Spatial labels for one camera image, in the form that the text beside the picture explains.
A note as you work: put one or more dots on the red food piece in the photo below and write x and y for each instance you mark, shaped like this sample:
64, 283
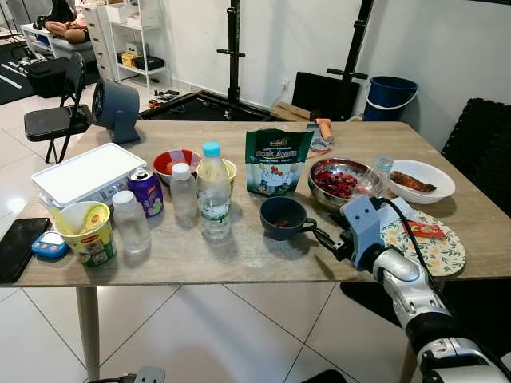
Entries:
284, 223

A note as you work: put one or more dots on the dark blue mug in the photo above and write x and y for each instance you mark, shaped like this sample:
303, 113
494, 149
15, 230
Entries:
279, 231

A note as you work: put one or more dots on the steel bowl of red berries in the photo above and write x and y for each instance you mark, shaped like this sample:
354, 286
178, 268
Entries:
335, 183

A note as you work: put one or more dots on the white paper sachet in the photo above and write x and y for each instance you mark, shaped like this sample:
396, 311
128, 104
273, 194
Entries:
399, 214

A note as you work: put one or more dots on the wooden table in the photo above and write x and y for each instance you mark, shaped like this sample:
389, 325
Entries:
255, 255

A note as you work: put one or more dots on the empty clear plastic bottle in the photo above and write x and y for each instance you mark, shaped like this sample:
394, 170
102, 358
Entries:
375, 179

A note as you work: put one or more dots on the red snack packet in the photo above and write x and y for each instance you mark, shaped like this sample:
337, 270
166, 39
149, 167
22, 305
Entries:
423, 230

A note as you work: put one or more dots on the green stock powder bag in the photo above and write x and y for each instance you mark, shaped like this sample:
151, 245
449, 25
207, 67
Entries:
275, 163

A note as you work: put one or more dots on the brown cooked food piece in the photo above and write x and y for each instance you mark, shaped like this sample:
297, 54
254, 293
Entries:
411, 183

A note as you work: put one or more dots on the floral round placemat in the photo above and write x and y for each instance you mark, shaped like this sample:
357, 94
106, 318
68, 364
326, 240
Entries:
439, 251

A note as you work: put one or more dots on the packaged orange carrot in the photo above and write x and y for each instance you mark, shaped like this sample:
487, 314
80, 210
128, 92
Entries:
323, 132

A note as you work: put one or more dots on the white oval bowl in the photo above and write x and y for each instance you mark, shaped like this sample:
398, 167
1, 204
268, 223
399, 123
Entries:
435, 191

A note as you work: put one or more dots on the tall water bottle blue cap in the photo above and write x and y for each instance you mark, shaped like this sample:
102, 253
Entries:
214, 199

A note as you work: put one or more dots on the wooden plank pieces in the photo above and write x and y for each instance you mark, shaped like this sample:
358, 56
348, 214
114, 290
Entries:
289, 112

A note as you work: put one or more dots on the black flat panel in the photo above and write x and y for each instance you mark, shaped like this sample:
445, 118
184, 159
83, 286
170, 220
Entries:
323, 96

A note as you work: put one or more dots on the slim clear bottle white cap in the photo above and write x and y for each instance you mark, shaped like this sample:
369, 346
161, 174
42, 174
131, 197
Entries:
184, 199

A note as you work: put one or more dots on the black floor mat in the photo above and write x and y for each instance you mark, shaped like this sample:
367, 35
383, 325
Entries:
471, 311

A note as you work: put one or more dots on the blue bucket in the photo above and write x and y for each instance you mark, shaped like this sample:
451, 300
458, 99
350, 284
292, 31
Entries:
391, 100

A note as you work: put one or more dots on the black gym platform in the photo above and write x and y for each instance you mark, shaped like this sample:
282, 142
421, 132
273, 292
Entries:
200, 108

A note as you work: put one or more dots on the purple drink can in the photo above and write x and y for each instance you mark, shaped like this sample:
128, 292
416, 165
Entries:
146, 195

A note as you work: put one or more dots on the wide clear bottle white cap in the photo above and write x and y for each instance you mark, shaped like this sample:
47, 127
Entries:
132, 227

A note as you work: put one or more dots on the black stand pole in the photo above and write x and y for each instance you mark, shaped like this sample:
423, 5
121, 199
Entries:
357, 44
234, 48

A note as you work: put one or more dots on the yellow green instant noodle cup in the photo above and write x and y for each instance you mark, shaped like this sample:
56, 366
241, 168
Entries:
92, 243

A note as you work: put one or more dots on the grey desk fan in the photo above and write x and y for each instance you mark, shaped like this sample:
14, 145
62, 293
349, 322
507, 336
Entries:
120, 108

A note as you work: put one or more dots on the white lidded plastic container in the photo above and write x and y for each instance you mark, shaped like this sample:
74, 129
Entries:
88, 175

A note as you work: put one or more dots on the small blue timer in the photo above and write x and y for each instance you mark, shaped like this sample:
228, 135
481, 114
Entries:
49, 247

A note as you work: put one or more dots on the white shelf unit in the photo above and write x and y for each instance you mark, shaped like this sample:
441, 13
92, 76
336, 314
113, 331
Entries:
140, 24

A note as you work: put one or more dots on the black folding chair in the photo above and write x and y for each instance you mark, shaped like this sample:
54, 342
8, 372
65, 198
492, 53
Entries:
52, 121

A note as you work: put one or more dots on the white drawer cabinet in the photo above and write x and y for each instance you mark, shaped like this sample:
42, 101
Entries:
100, 40

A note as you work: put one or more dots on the black smartphone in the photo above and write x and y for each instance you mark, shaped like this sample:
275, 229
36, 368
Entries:
20, 251

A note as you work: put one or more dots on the black bag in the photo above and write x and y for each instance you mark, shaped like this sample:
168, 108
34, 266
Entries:
48, 78

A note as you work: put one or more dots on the sitting person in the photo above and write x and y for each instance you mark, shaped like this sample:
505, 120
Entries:
68, 30

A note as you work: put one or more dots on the dark striped floor rug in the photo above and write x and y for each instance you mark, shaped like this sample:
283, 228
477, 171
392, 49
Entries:
12, 88

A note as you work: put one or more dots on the black foam wall mat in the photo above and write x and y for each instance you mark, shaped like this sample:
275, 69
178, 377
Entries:
479, 144

